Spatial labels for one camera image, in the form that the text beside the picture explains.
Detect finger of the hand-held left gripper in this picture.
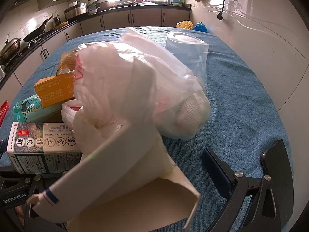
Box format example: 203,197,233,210
0,138,11,154

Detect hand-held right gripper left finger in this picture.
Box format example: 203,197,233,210
24,175,68,232

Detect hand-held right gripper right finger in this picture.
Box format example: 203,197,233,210
201,148,282,232

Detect white green medicine box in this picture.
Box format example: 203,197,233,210
6,121,84,174

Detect red plastic basket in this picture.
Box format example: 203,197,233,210
0,100,10,127

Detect clear plastic cup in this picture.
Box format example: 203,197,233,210
166,31,209,95

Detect teal carton with cartoon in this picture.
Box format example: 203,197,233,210
13,94,63,124

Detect clear bag with beige contents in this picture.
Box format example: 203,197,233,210
154,87,211,141

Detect orange cardboard box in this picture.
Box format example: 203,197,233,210
34,74,78,108

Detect blue table cloth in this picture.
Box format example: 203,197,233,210
0,26,294,232

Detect steel lidded pot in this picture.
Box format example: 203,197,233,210
0,32,22,64

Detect gas stove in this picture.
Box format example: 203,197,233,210
0,39,46,73

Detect black wok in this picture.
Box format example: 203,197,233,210
23,14,53,43

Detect white plastic bag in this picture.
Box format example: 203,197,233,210
60,28,204,150

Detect blue plastic bag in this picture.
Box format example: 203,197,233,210
192,22,208,33

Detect yellow plastic bag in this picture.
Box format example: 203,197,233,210
176,20,194,30

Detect steel rice cooker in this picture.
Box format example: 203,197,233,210
65,2,88,20

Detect beige lower cabinets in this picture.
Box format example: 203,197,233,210
0,7,191,95

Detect black kitchen counter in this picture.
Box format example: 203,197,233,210
0,1,191,87

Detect black power plug cable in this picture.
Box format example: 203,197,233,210
217,0,230,21

